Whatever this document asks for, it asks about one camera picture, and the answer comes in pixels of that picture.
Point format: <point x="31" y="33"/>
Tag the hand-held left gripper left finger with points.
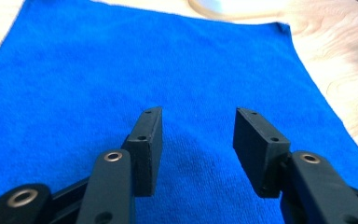
<point x="143" y="155"/>

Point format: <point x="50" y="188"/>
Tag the white round plate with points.
<point x="230" y="7"/>

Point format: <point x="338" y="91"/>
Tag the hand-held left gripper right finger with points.
<point x="261" y="155"/>

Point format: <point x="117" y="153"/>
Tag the blue cloth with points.
<point x="180" y="71"/>

